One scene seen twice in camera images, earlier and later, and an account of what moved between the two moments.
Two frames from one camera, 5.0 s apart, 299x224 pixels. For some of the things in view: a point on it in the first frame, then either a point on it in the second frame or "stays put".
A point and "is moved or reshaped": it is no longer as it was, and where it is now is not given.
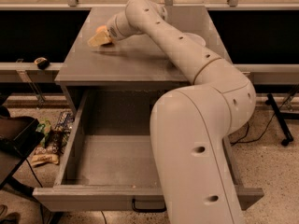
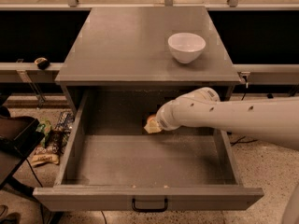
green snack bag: [44, 128] stays put
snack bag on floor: [49, 154] stays put
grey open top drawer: [108, 162] stays put
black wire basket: [64, 121] stays put
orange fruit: [103, 27] is moved or reshaped
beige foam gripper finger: [100, 38] to [152, 127]
